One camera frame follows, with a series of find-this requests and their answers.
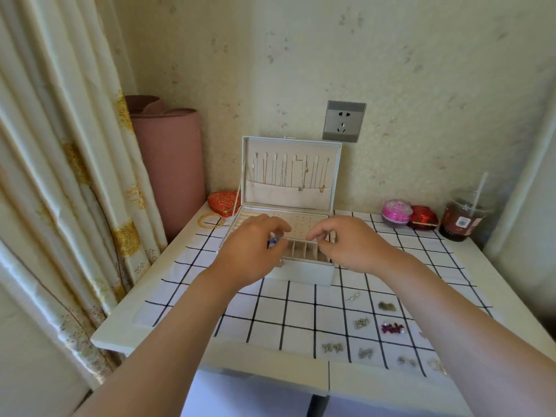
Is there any grey wall socket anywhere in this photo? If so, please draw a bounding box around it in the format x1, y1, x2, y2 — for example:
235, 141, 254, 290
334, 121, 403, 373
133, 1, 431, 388
321, 100, 367, 143

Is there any pink round trinket box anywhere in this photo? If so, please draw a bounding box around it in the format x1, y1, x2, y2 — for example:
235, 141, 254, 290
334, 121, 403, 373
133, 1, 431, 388
381, 199, 414, 229

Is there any red faceted gift box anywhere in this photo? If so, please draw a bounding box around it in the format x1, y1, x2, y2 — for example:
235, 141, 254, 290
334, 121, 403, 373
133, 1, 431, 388
408, 206, 440, 231

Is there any cream gold floral curtain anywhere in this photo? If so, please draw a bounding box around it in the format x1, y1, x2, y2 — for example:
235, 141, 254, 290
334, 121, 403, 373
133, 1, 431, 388
0, 0, 168, 387

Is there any person's right forearm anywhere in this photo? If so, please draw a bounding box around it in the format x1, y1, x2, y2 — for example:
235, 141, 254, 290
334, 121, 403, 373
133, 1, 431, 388
382, 251, 556, 417

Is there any white wooden jewelry box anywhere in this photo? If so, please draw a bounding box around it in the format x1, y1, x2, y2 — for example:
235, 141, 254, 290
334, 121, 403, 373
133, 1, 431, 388
219, 136, 343, 287

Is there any white black-grid table cloth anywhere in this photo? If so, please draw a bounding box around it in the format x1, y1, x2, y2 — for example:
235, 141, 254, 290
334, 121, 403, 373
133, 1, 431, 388
145, 208, 494, 378

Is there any thin gold bangle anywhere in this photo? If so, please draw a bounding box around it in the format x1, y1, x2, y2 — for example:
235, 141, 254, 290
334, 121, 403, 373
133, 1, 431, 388
198, 212, 226, 230

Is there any pink rolled mat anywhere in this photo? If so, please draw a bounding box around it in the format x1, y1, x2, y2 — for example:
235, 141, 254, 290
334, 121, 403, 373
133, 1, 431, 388
125, 95, 207, 242

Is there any white padded headboard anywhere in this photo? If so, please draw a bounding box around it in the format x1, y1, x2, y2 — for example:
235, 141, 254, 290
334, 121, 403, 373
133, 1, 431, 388
484, 78, 556, 317

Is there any clear plastic drink cup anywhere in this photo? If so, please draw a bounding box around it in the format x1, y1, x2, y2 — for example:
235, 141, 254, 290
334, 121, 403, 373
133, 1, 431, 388
438, 188, 496, 243

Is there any person's left hand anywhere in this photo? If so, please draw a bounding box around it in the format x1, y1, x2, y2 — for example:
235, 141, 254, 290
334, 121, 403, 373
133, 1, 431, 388
208, 214, 292, 287

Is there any person's right hand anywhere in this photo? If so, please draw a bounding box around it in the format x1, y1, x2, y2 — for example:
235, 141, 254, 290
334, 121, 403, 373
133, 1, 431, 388
306, 215, 414, 276

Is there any red heart-shaped box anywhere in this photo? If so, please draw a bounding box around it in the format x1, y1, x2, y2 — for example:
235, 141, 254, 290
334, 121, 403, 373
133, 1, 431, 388
207, 191, 242, 218

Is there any white drinking straw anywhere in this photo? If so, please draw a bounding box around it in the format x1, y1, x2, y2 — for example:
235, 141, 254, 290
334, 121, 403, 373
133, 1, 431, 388
471, 171, 488, 209

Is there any row of thin chain necklaces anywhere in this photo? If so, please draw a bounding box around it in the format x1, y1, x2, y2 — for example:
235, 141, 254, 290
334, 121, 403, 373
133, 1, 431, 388
250, 151, 330, 194

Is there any person's left forearm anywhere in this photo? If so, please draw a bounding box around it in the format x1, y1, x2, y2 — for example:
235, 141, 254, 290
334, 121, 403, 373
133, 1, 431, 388
74, 269, 261, 417

